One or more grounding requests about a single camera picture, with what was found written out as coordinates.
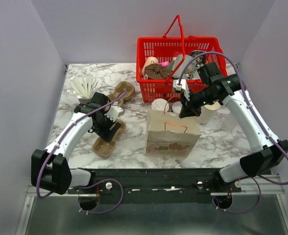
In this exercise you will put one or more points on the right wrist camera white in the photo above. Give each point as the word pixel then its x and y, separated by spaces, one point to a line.
pixel 181 86

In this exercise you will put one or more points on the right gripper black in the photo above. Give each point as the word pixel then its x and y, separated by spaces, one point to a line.
pixel 187 110

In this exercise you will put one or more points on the stack of white lids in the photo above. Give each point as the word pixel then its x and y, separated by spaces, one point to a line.
pixel 176 107

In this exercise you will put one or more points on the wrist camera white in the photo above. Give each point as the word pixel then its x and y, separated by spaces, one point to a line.
pixel 181 86
pixel 114 112

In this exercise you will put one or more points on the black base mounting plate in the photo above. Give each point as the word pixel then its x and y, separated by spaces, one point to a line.
pixel 152 186

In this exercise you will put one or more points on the beige cup in basket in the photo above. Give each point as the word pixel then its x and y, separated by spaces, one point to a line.
pixel 149 60

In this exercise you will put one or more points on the stack of white paper cups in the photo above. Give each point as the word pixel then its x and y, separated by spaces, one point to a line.
pixel 207 113

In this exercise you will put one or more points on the brown fabric scrunchie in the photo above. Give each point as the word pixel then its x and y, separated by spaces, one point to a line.
pixel 155 72

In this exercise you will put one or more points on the clear plastic water bottle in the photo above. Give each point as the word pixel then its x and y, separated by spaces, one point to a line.
pixel 230 123

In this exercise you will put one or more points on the black printed cup in basket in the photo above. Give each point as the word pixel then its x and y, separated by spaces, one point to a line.
pixel 201 60

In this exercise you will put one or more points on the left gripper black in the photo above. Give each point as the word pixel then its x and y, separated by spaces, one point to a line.
pixel 107 133

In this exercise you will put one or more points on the grey felt straw holder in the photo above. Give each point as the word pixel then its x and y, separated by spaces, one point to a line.
pixel 84 101

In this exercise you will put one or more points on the aluminium rail frame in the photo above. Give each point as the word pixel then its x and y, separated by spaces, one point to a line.
pixel 60 215

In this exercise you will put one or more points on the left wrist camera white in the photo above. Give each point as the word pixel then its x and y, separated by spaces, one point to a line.
pixel 114 112

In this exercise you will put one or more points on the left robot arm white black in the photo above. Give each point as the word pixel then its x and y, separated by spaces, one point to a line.
pixel 49 167

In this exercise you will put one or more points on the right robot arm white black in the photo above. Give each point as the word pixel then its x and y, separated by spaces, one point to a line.
pixel 267 149

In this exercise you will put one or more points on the single white paper cup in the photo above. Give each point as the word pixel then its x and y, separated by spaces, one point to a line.
pixel 161 105

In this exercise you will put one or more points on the brown cardboard cup carrier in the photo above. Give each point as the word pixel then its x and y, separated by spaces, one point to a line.
pixel 105 149
pixel 125 90

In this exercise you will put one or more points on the white paper takeout bag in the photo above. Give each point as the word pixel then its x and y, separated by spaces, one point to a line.
pixel 168 135

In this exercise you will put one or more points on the pink item in basket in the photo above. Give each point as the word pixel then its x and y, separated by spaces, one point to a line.
pixel 164 64

